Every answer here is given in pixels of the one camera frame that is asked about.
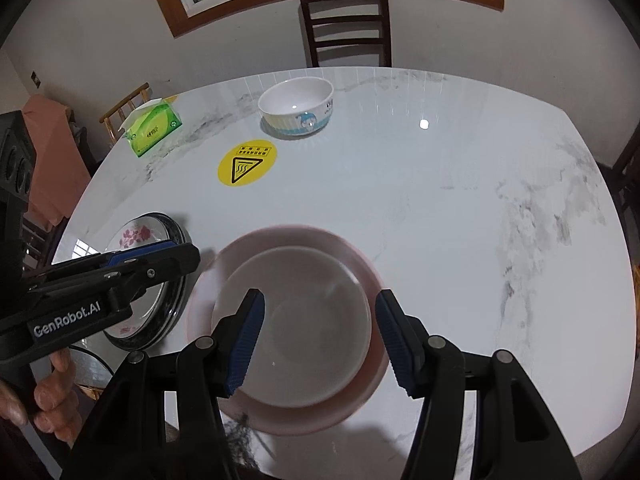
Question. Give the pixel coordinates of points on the pink bowl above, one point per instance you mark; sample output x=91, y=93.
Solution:
x=300, y=236

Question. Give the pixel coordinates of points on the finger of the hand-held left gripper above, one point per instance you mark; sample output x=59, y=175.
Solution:
x=160, y=267
x=140, y=252

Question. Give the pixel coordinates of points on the person's left hand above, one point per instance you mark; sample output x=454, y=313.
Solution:
x=55, y=390

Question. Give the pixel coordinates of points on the black wall switch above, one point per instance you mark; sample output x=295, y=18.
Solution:
x=34, y=78

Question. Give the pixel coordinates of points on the green tissue pack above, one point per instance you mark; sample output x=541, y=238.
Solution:
x=150, y=132

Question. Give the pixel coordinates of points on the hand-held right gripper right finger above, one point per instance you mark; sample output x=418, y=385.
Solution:
x=395, y=340

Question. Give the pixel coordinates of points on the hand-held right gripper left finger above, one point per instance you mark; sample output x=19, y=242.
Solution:
x=245, y=345

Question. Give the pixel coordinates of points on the pink cloth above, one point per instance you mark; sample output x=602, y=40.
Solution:
x=50, y=160

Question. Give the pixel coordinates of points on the blue floral plate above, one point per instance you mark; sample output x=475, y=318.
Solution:
x=173, y=310

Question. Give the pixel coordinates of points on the yellow round warning sticker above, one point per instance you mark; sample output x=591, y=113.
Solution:
x=247, y=165

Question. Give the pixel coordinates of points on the dark wooden chair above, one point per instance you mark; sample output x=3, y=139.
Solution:
x=345, y=2
x=627, y=160

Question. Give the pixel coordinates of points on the white bowl with rabbit print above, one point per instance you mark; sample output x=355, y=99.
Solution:
x=310, y=335

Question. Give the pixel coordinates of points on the light wooden chair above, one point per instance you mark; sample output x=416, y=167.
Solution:
x=125, y=102

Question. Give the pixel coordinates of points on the white bowl with blue cartoon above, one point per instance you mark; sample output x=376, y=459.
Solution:
x=295, y=97

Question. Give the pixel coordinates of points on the white plate with pink flowers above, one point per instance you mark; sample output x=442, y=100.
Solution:
x=135, y=232

